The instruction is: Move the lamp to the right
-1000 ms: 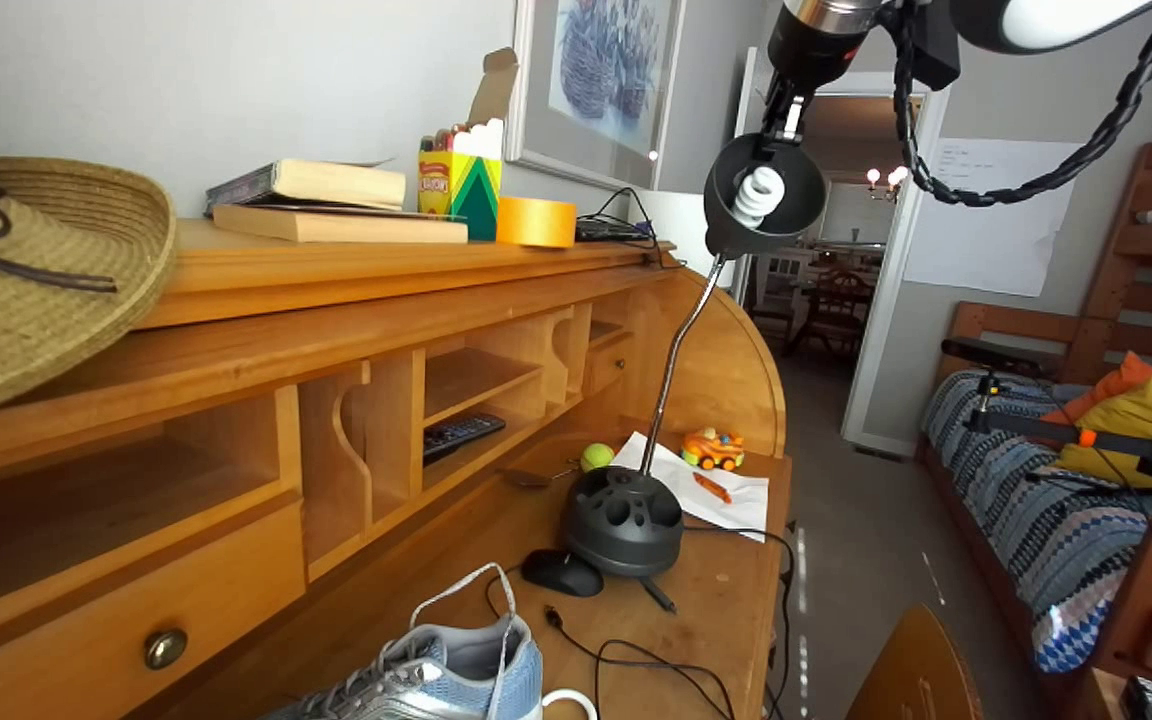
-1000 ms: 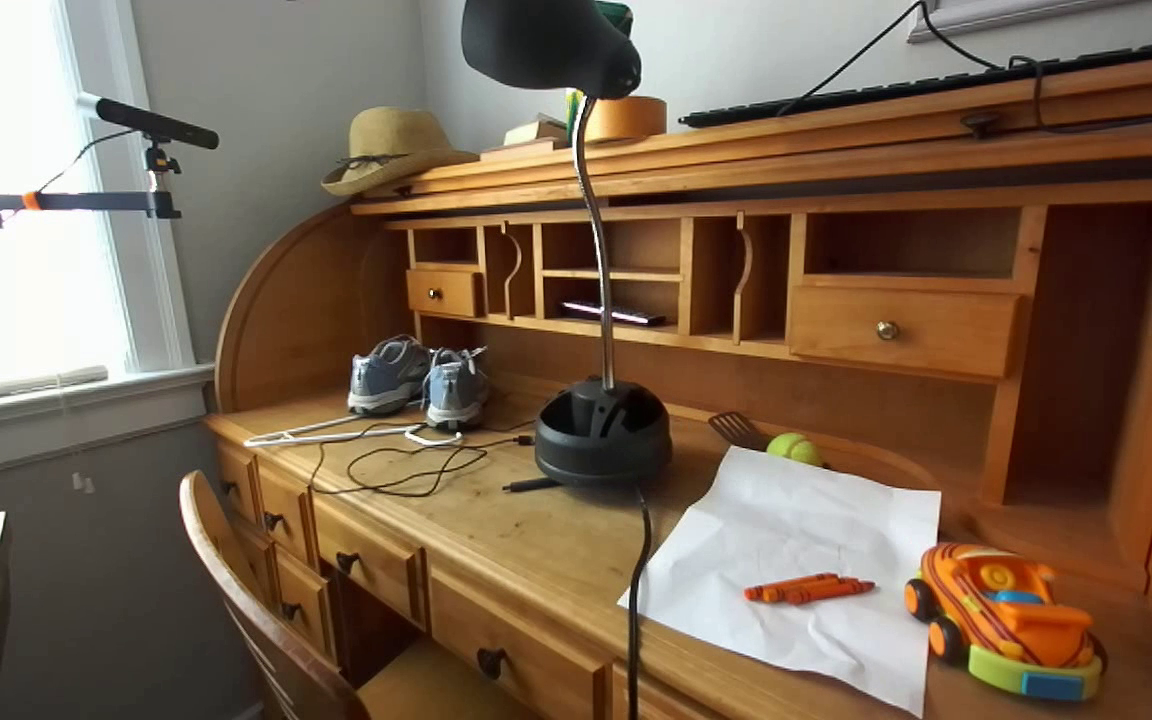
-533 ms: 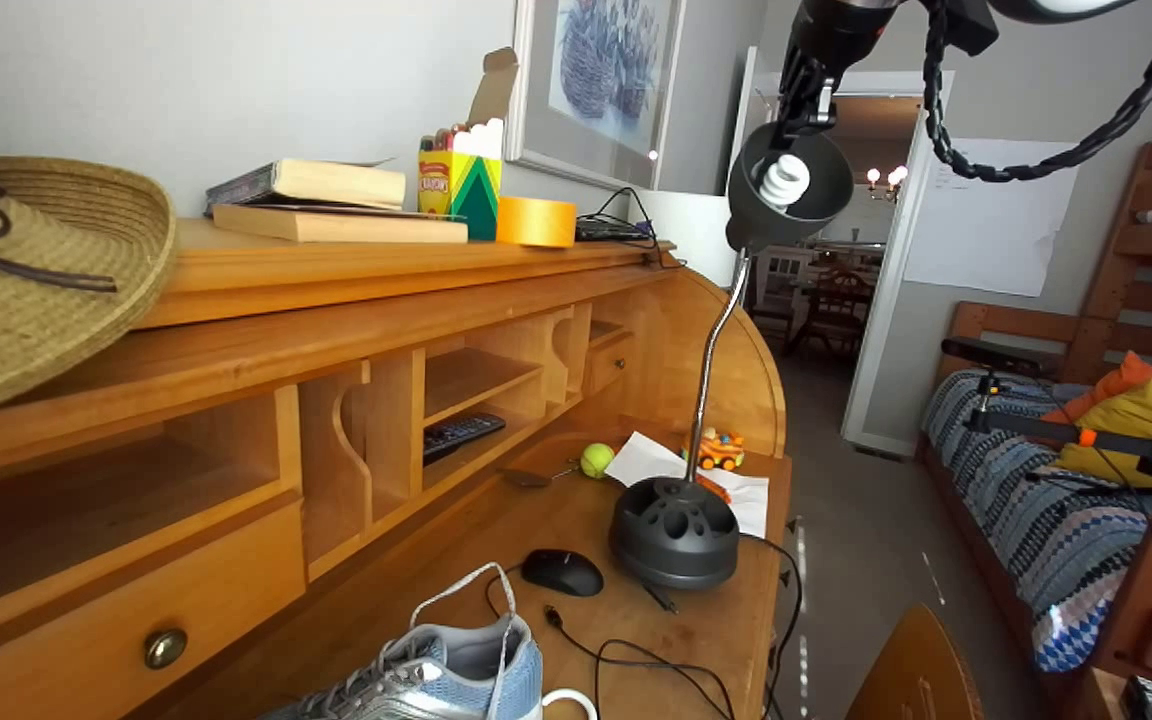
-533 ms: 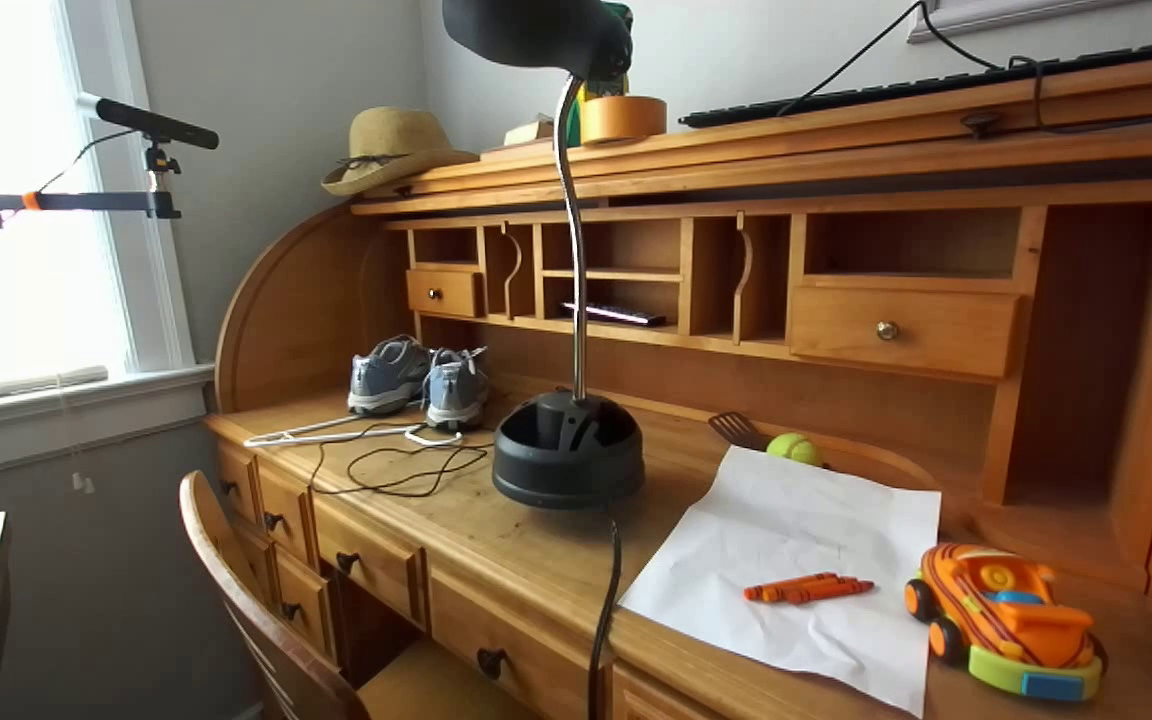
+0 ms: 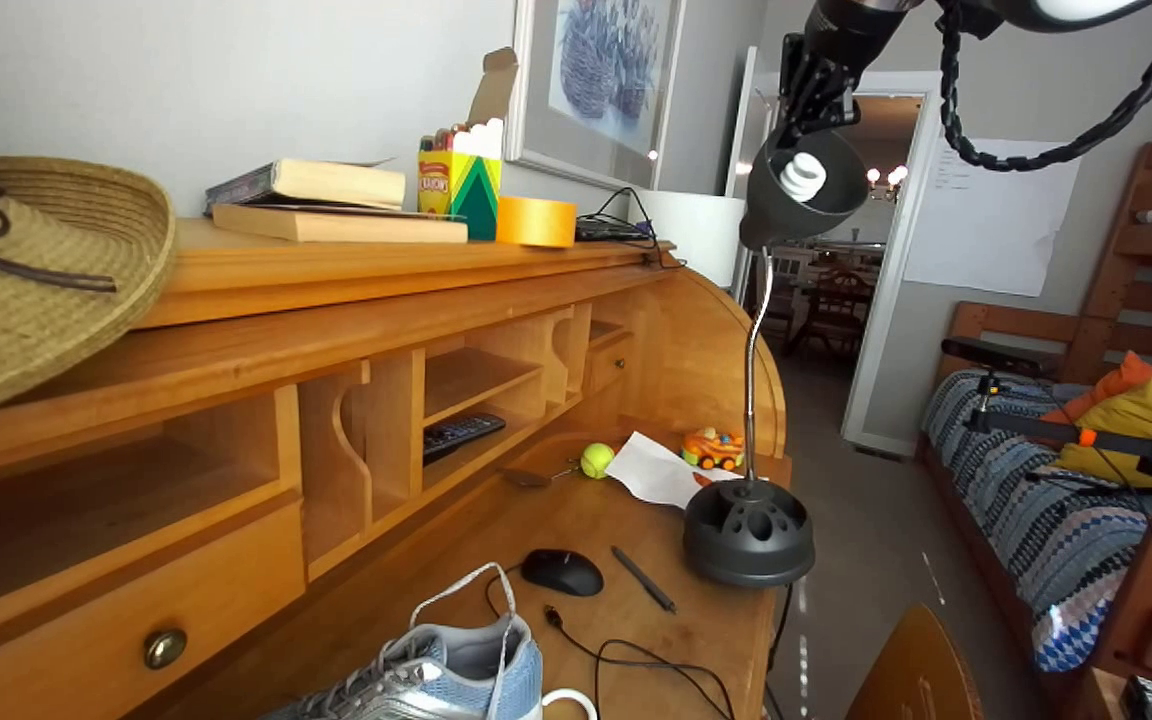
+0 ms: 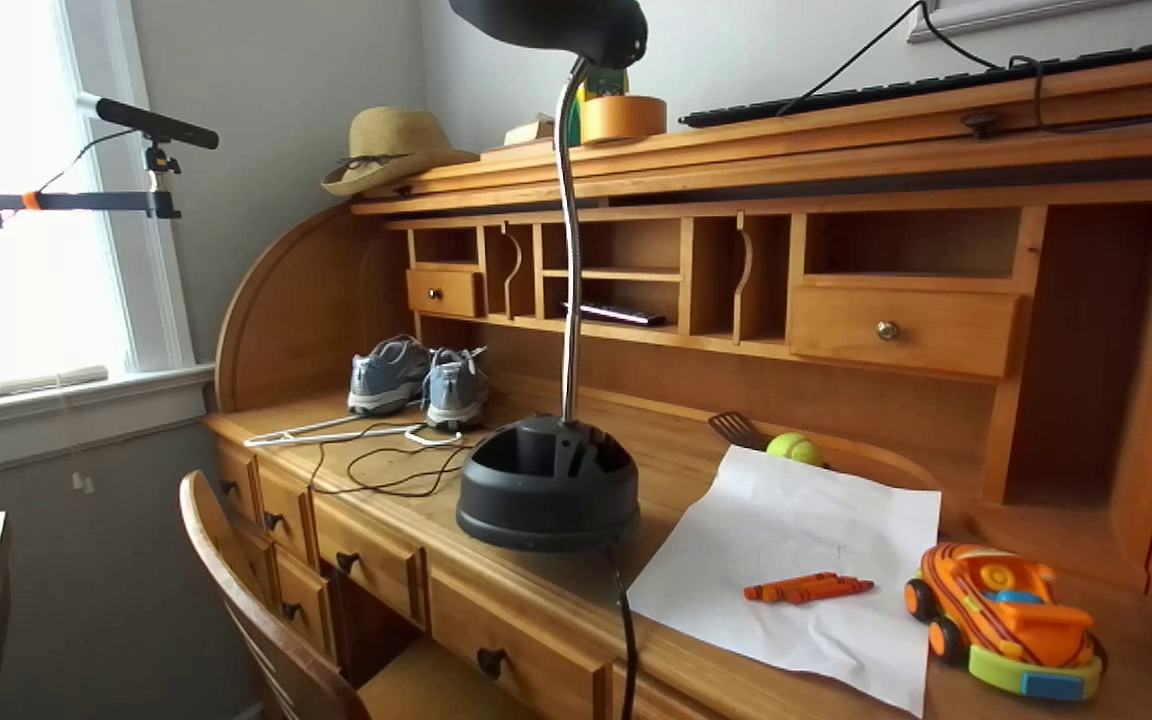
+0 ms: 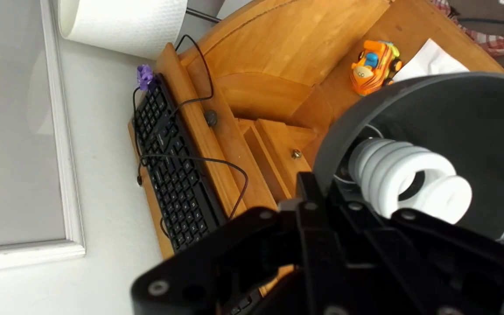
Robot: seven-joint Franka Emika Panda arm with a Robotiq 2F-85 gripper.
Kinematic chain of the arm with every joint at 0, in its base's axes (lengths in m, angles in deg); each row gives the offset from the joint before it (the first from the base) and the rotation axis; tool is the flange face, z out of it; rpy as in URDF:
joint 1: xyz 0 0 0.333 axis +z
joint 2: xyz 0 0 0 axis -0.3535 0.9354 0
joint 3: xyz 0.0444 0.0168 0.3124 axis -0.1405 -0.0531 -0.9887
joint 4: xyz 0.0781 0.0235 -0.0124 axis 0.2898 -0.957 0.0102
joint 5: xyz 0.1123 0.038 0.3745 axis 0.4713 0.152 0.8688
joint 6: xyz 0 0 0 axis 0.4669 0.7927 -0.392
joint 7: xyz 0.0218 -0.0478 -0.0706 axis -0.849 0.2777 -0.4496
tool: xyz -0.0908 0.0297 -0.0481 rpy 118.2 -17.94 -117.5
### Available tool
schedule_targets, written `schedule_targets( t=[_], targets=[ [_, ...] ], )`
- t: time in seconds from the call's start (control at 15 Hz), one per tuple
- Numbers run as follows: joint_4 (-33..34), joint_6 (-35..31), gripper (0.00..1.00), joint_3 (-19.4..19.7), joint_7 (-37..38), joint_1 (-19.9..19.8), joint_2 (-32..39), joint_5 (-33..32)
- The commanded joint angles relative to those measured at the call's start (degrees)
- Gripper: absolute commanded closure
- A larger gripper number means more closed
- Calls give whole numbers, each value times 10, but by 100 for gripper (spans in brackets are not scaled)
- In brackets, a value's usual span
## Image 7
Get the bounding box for white framed picture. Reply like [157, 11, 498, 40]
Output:
[0, 0, 85, 270]

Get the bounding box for purple small object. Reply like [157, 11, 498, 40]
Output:
[136, 65, 153, 91]

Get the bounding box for white paper towel roll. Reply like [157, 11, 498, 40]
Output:
[55, 0, 187, 60]

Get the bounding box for wooden roll-top desk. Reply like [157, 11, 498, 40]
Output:
[129, 0, 502, 257]

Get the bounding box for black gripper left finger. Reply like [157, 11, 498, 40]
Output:
[131, 173, 323, 315]

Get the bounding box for black computer keyboard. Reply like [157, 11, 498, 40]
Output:
[132, 75, 225, 252]

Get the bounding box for white crumpled paper sheet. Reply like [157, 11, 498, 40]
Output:
[393, 39, 467, 82]

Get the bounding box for black gooseneck desk lamp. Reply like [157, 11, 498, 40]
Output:
[314, 72, 504, 243]

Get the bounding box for orange toy car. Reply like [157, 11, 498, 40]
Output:
[351, 40, 402, 96]

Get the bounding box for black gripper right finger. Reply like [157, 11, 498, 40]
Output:
[327, 182, 504, 315]

